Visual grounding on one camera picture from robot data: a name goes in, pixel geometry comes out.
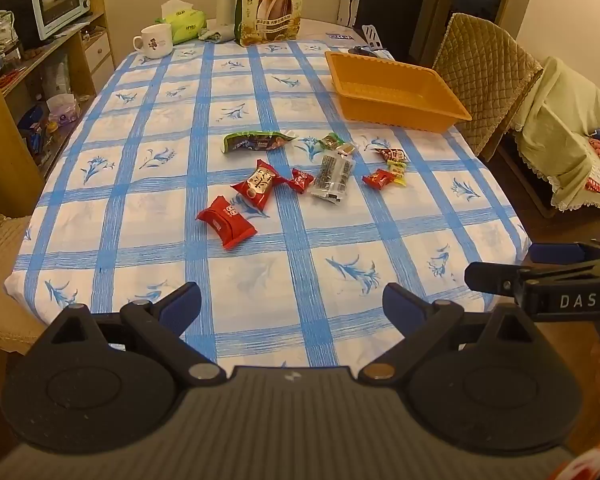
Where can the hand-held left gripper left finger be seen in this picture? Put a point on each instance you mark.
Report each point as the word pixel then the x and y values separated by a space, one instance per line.
pixel 182 305

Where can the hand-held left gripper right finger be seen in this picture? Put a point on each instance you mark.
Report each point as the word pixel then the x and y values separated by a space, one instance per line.
pixel 400 305

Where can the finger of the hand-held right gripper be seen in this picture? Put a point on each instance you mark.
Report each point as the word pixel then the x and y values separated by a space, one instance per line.
pixel 490 276
pixel 555 252

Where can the red candy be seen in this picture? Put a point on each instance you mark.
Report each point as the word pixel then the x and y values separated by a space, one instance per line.
pixel 378 179

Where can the yellow candy packet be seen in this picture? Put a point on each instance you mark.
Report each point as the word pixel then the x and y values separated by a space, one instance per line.
pixel 396 171

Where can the large red snack packet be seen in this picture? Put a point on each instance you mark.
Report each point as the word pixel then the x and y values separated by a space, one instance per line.
pixel 257 185

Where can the clear black snack packet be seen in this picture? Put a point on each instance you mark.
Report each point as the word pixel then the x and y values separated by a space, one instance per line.
pixel 332 177

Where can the red-brown candy wrapper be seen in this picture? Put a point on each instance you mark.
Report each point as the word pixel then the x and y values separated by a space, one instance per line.
pixel 392 154

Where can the small red candy packet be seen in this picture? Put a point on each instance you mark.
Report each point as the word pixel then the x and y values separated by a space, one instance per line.
pixel 301 180

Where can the small gold candy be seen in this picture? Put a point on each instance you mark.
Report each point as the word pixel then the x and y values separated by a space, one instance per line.
pixel 346 149

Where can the small green candy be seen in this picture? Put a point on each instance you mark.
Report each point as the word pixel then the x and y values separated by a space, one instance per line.
pixel 331 141

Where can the long green snack packet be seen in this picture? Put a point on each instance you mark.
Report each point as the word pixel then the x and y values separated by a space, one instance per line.
pixel 255 141

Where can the orange plastic tray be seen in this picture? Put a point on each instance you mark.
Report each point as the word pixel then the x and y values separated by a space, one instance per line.
pixel 380 110

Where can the blue checked tablecloth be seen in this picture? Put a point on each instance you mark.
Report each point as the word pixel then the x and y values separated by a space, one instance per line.
pixel 280 240

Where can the light green cloth cover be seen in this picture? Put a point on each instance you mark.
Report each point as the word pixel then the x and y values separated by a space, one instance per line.
pixel 555 135

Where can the person's printed clothing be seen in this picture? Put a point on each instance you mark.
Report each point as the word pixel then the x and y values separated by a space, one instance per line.
pixel 590 462

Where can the quilted beige chair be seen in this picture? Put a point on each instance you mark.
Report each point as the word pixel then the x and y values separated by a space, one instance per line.
pixel 0 270
pixel 480 70

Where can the clear plastic bag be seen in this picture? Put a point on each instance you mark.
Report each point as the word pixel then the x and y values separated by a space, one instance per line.
pixel 62 107

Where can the blue packets on shelf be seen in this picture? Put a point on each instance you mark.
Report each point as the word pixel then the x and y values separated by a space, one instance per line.
pixel 30 130

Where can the wooden panel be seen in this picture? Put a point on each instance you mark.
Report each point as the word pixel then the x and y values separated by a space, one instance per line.
pixel 5 150

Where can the white mug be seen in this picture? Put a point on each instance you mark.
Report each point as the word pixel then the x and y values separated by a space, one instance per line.
pixel 157 42

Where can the grey phone stand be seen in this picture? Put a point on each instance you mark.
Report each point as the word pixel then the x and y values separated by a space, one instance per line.
pixel 372 35

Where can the wooden shelf unit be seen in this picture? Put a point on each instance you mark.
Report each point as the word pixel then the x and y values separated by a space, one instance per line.
pixel 97 50

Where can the grey cloth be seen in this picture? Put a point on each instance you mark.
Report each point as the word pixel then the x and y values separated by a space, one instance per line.
pixel 215 35

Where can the small blue white box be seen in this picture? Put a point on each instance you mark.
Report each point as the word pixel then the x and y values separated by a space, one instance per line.
pixel 340 36

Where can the green tissue pack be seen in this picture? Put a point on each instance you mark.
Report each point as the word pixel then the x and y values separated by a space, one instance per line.
pixel 187 25

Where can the black cabinet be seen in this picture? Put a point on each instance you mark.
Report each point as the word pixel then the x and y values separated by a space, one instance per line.
pixel 390 10

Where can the white thermos bottle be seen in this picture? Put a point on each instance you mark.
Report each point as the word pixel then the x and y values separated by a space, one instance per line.
pixel 226 5

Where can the large sunflower seed bag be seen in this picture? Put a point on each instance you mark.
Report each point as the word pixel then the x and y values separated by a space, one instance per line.
pixel 272 10

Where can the green white bag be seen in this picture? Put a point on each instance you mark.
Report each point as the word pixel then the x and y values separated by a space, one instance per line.
pixel 2 30

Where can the black microwave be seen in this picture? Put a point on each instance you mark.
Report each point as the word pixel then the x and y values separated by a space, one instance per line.
pixel 15 20

